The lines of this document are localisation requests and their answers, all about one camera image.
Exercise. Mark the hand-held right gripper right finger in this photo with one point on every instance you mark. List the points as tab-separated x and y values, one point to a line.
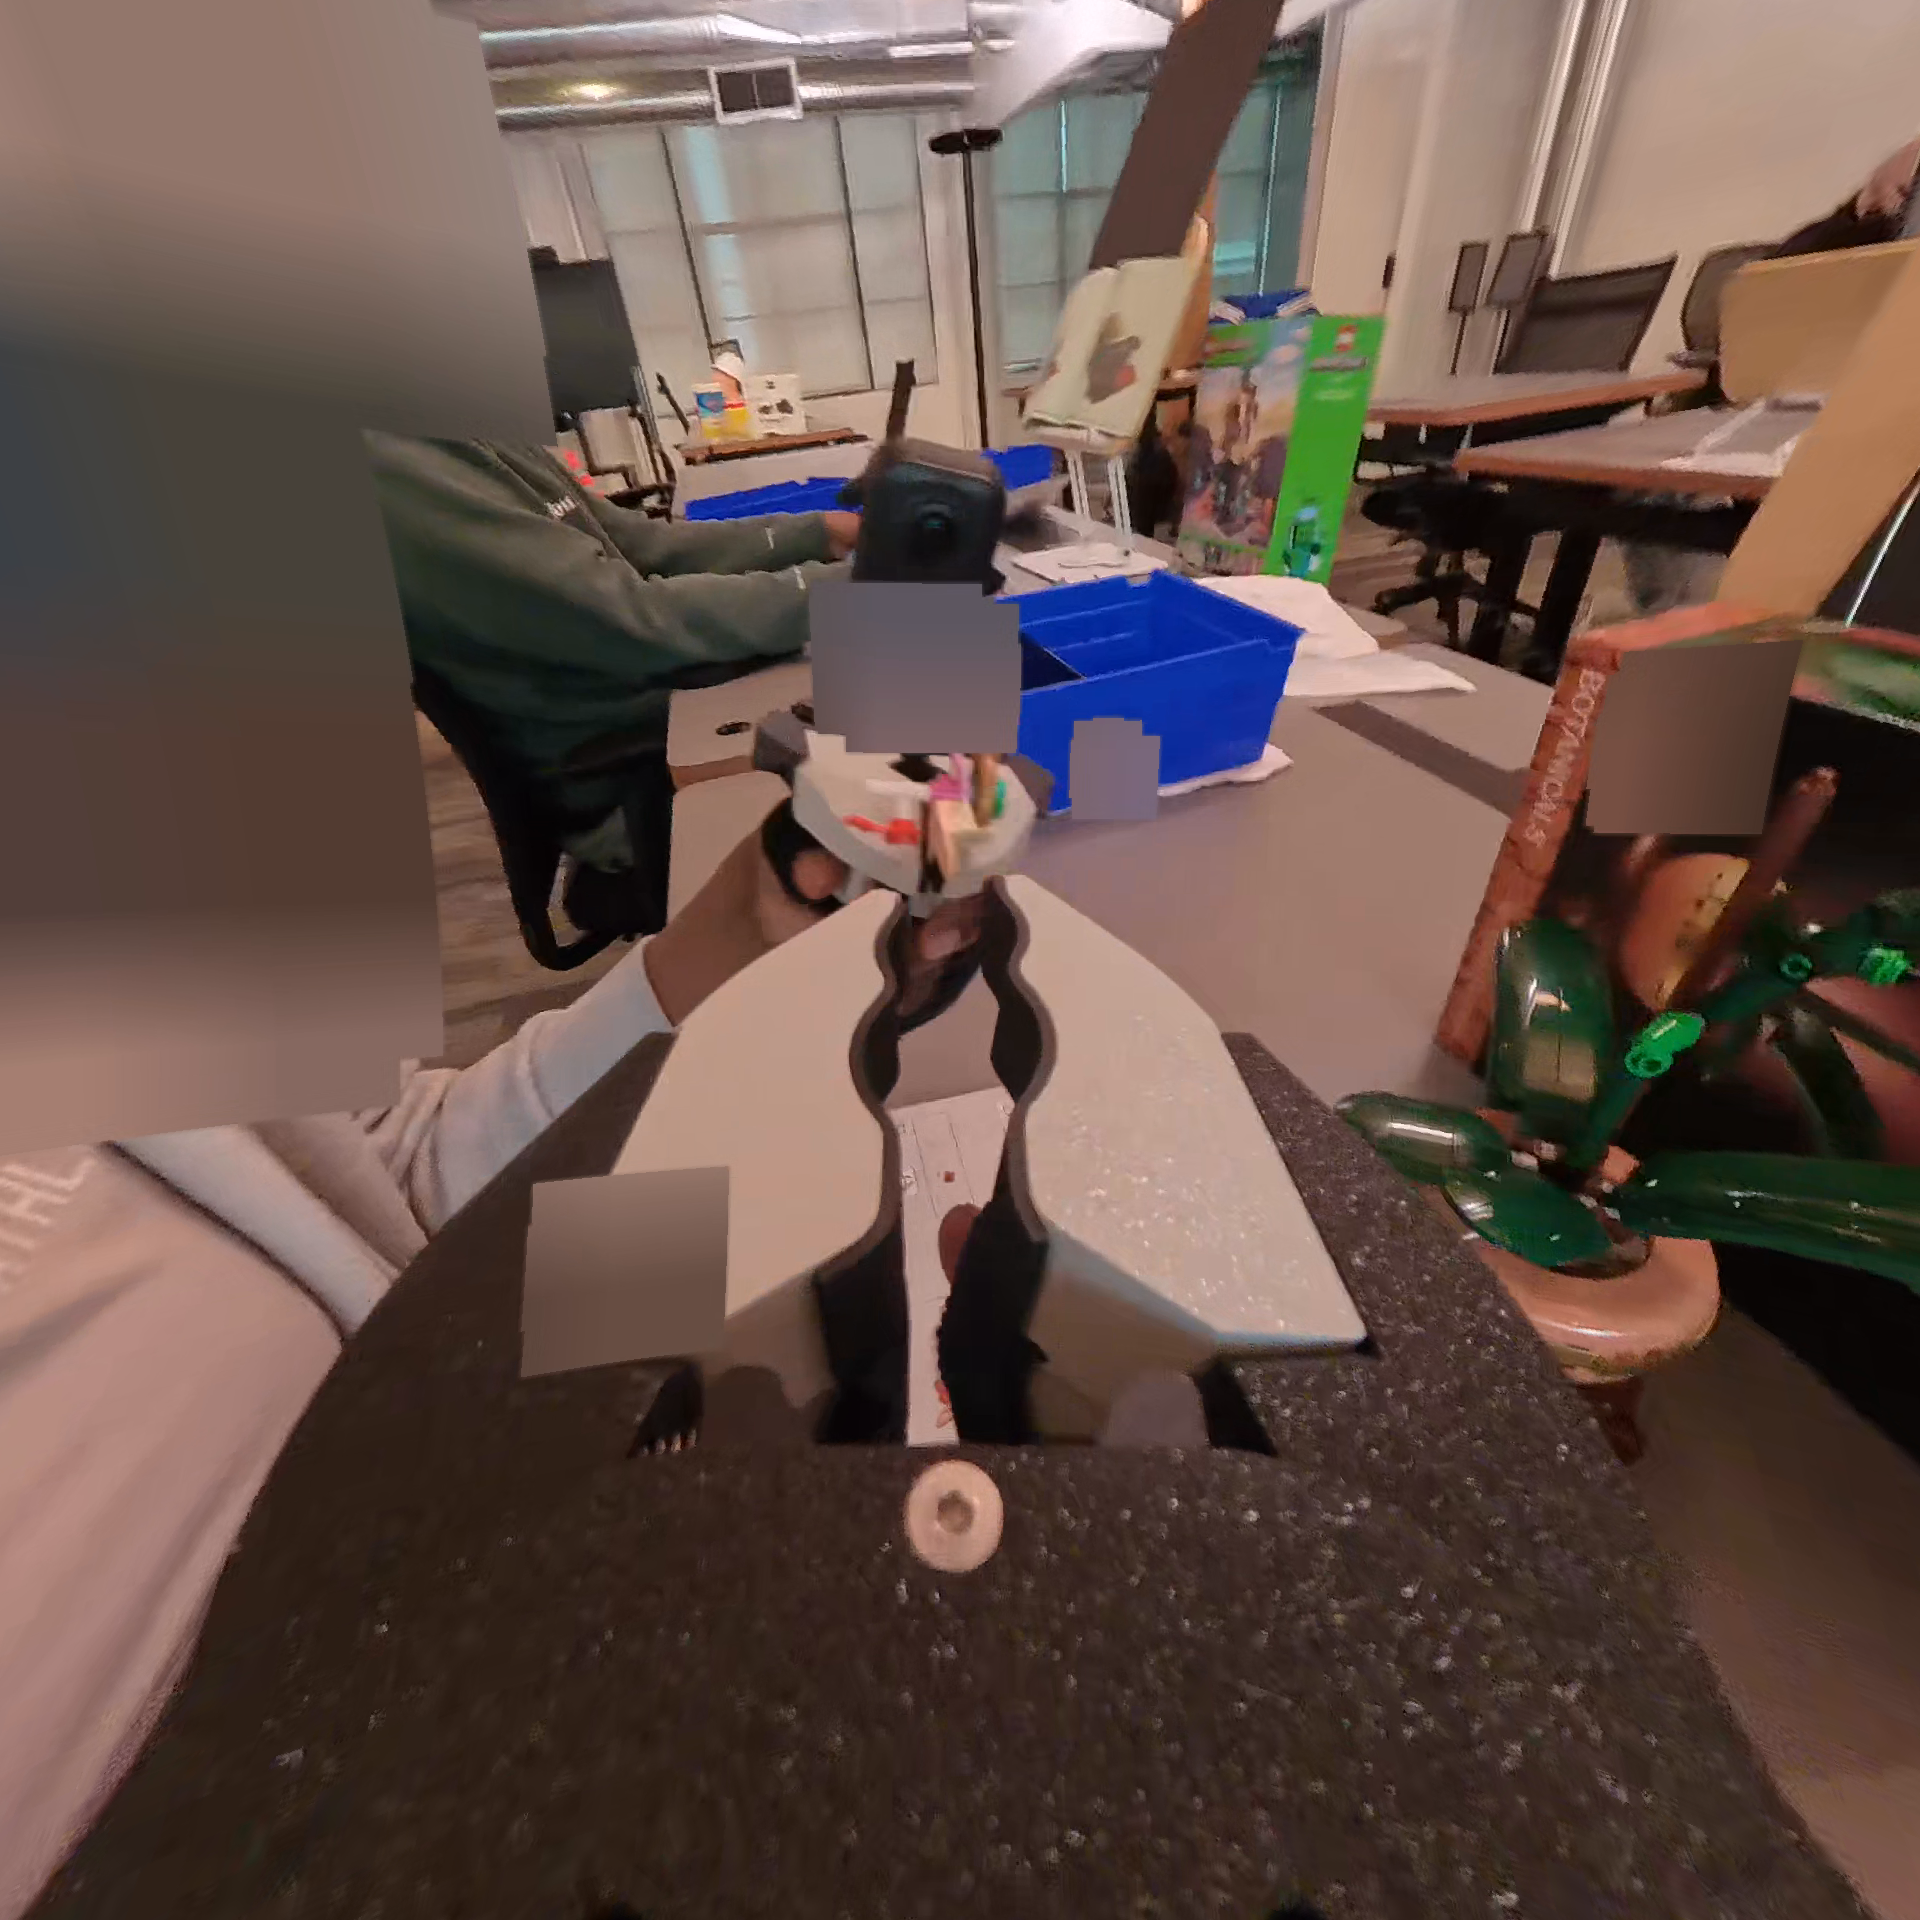
1155	1171

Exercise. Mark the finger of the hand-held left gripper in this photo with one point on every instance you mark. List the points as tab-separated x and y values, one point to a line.
840	806
1008	834

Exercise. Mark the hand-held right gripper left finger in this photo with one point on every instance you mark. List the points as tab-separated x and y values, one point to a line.
782	1049

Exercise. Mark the small colourful toy brick assembly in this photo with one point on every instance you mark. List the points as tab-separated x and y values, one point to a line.
950	819

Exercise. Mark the person's left forearm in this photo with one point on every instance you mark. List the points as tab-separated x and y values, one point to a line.
539	1080

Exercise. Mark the grey desk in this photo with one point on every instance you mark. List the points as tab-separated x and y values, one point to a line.
1276	915

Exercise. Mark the person's left hand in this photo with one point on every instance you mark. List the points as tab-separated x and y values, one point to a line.
721	931

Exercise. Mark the shallow blue plastic bin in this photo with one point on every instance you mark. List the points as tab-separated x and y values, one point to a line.
760	502

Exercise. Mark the open instruction booklet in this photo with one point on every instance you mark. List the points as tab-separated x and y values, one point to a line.
1090	562

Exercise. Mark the white instruction sheet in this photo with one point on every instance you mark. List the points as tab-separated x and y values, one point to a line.
945	1188

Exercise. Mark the yellow wipes canister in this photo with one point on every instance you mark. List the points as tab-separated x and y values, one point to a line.
717	409

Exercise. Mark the large blue plastic bin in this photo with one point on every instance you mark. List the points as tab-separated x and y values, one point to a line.
1188	675

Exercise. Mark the white paper under bin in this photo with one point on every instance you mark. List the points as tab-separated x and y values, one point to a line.
1238	770

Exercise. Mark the pale canvas painting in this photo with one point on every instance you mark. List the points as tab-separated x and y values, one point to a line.
1113	353

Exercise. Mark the black floor lamp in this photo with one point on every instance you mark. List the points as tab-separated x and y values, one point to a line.
975	268

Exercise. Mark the toy brick potted plant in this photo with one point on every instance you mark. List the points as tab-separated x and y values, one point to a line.
1529	1199

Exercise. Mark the black monitor screen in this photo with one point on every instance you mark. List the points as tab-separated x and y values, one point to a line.
586	338

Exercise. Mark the white paper sheets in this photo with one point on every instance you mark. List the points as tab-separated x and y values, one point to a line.
1349	646

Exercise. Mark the green toy set box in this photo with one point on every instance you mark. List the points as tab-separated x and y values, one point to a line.
1314	451

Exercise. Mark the white air vent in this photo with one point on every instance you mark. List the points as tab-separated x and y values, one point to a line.
751	91

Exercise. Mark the dark brown slanted beam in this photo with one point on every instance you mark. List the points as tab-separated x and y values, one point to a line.
1188	135

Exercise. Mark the brown toy set box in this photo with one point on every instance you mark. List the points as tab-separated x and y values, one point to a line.
1546	781

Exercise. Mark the black mesh office chair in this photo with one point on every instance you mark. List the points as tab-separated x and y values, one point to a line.
1591	314

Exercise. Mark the wood-edged office table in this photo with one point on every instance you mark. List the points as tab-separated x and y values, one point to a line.
1620	451

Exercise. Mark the tan cardboard panel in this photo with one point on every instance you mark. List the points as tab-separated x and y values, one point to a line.
1816	437

